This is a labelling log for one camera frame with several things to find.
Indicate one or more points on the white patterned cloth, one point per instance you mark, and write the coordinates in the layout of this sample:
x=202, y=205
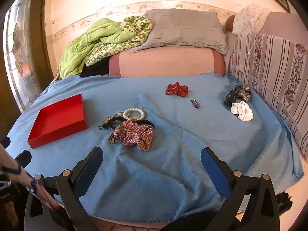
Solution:
x=250, y=19

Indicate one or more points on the red jewelry tray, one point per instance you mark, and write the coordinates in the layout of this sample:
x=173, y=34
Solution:
x=58, y=120

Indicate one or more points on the blue bed blanket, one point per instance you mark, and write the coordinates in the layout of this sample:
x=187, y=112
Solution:
x=168, y=181

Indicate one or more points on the black grey scrunchie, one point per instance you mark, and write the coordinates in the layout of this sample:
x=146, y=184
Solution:
x=238, y=93

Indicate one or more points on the white patterned scrunchie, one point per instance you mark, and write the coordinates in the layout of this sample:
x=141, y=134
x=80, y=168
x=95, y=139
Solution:
x=242, y=110

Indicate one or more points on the pink bolster cushion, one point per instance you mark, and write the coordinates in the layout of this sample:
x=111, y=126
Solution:
x=167, y=61

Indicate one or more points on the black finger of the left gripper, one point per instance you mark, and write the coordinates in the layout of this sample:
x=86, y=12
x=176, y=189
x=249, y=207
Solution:
x=5, y=142
x=24, y=158

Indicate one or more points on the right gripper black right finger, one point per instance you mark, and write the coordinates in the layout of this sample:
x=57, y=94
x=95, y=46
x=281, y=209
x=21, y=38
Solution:
x=261, y=212

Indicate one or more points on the small purple hair clip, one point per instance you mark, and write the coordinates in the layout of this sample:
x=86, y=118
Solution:
x=195, y=103

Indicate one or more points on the stained glass door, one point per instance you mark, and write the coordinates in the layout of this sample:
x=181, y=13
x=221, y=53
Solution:
x=18, y=59

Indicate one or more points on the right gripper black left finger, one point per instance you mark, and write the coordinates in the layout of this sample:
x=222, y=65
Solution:
x=70, y=185

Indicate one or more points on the green quilted comforter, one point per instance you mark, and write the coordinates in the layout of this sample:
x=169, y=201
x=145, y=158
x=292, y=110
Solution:
x=103, y=39

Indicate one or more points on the red dotted scrunchie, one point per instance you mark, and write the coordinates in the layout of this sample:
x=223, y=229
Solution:
x=177, y=89

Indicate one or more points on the striped floral sofa cover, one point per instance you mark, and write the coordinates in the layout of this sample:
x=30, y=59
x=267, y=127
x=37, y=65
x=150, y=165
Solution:
x=273, y=62

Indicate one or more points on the grey pillow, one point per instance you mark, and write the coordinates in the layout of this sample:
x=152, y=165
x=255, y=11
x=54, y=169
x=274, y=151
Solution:
x=184, y=27

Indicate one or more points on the black folded cloth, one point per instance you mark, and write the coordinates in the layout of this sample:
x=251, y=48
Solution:
x=98, y=69

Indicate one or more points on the red plaid scrunchie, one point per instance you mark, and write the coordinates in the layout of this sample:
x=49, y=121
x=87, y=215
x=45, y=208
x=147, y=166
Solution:
x=132, y=134

